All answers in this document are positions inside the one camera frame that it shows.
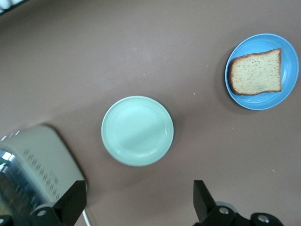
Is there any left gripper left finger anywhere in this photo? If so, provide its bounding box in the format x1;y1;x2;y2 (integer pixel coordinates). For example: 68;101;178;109
30;180;87;226

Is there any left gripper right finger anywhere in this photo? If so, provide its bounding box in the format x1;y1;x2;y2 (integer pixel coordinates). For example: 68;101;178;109
193;180;284;226

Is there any brown toast bread slice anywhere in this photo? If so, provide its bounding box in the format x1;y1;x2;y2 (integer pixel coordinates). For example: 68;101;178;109
228;48;283;96

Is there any mint green round plate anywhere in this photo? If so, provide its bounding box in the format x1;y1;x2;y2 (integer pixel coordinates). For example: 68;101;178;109
101;95;174;167

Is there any blue round plate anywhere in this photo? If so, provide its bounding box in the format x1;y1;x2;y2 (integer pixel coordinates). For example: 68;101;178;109
224;33;300;111

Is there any beige and chrome toaster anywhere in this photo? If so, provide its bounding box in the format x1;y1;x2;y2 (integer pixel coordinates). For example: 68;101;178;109
0;124;87;226

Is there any white toaster power cable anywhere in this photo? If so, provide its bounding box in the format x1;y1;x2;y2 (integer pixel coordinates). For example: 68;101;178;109
81;208;94;226

